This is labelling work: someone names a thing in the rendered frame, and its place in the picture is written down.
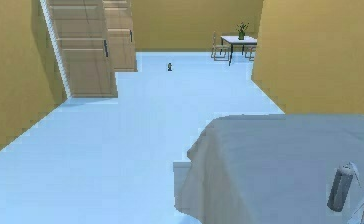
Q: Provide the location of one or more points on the small dark figurine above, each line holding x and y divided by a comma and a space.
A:
169, 67

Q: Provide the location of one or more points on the green house plant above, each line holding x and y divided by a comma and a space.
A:
242, 31

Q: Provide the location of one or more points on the grey bed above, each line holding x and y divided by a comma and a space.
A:
276, 166

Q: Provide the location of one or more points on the white table with black legs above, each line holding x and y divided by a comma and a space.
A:
239, 40

